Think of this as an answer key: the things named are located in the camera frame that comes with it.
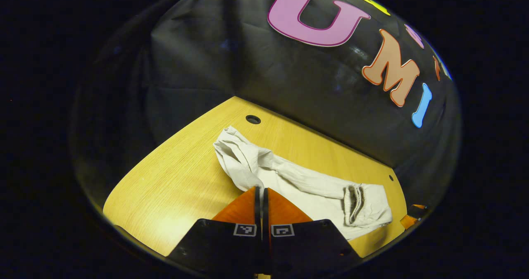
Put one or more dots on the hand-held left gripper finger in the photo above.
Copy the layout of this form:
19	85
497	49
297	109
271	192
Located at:
267	221
258	221

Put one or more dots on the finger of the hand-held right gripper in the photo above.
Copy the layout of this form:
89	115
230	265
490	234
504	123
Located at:
409	221

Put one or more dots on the white jeans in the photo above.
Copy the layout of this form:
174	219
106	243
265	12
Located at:
306	188

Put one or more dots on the black backdrop cloth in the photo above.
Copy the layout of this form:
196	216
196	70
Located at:
206	56

